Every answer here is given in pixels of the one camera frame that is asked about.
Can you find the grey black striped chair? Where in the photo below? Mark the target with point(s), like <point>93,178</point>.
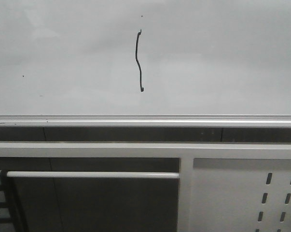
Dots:
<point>10,220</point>

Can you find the white metal rack frame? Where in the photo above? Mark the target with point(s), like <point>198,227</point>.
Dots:
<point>150,187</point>

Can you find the white whiteboard with aluminium frame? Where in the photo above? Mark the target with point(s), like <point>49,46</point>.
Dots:
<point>145,63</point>

